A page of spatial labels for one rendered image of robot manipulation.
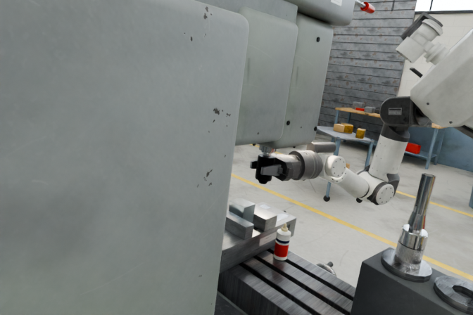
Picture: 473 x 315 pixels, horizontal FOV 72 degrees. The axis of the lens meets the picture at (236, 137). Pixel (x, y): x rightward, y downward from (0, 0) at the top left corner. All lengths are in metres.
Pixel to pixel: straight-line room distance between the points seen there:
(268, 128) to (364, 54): 8.27
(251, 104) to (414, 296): 0.45
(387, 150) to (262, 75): 0.67
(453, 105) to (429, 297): 0.54
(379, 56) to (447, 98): 7.73
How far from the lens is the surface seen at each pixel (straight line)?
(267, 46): 0.65
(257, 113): 0.65
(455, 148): 8.36
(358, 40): 9.03
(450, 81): 1.04
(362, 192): 1.20
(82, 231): 0.37
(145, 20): 0.35
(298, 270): 1.01
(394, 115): 1.18
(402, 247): 0.73
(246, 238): 0.95
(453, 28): 8.52
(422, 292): 0.72
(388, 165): 1.23
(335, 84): 9.15
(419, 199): 0.71
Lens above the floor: 1.49
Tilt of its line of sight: 12 degrees down
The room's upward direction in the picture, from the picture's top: 7 degrees clockwise
